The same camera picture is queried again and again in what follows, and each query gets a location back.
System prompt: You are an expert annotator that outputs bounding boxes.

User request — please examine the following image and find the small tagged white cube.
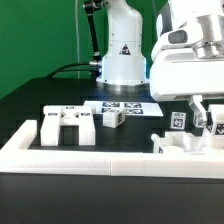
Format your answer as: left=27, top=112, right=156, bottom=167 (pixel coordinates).
left=170, top=112, right=186, bottom=130

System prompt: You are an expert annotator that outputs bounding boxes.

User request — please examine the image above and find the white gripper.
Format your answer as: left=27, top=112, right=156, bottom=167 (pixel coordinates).
left=150, top=44, right=224, bottom=128

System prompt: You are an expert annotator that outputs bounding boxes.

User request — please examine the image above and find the black cable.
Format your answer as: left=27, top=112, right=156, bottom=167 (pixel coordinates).
left=45, top=61, right=101, bottom=80

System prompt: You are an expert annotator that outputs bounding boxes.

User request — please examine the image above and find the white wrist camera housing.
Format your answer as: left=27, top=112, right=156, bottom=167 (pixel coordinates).
left=151, top=15, right=224, bottom=60

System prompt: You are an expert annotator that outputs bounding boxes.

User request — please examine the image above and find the white chair back part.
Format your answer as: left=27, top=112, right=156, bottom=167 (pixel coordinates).
left=40, top=105, right=96, bottom=146

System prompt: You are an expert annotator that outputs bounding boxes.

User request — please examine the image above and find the white chair seat part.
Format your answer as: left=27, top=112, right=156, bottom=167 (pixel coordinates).
left=151, top=131, right=214, bottom=155

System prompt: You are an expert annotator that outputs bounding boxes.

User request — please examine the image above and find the white sheet with tags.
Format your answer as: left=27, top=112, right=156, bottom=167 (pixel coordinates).
left=84, top=101, right=163, bottom=117

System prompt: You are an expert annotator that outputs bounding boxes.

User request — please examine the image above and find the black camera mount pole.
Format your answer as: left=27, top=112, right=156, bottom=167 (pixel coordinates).
left=83, top=0, right=101, bottom=61

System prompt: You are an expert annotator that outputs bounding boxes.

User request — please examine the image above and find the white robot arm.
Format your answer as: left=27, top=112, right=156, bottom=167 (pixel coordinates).
left=97, top=0, right=224, bottom=127

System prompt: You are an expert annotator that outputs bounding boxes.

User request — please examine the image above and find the white U-shaped border frame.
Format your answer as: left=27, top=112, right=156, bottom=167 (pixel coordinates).
left=0, top=120, right=224, bottom=180

